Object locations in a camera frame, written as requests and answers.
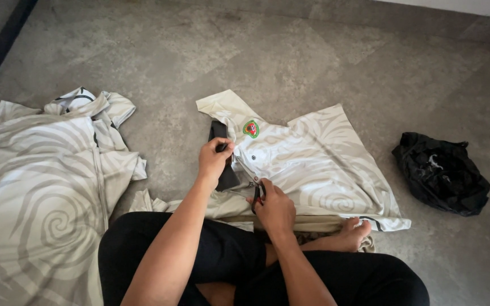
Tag person's bare foot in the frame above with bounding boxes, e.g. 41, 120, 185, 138
299, 216, 373, 254

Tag cream swirl shirt with badge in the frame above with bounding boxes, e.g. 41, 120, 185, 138
128, 89, 412, 254

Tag person's right hand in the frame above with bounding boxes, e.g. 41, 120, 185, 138
246, 178, 297, 235

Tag heap of cream swirl shirts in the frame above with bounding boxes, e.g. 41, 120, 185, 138
0, 87, 148, 306

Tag person's left hand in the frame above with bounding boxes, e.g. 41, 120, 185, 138
198, 137, 235, 188

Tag red black handled scissors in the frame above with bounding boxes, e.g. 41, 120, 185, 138
234, 155, 267, 215

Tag black plastic bag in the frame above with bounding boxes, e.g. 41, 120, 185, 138
391, 131, 490, 218

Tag person's black trousers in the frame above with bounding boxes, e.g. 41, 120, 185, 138
98, 211, 431, 306

